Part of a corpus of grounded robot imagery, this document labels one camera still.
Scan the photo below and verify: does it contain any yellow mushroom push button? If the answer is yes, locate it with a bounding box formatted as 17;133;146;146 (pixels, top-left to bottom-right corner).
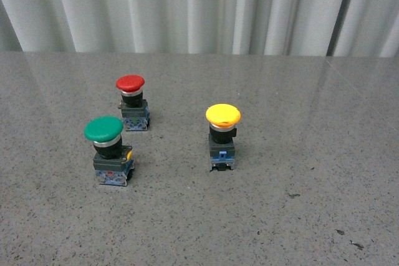
205;103;241;171

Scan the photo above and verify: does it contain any red mushroom push button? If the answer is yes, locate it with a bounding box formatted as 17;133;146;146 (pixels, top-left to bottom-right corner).
116;74;150;131

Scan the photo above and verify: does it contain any green mushroom push button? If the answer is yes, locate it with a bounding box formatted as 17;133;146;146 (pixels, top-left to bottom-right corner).
84;116;134;186

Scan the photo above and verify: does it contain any white pleated curtain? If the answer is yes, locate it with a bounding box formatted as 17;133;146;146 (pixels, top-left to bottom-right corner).
1;0;398;57

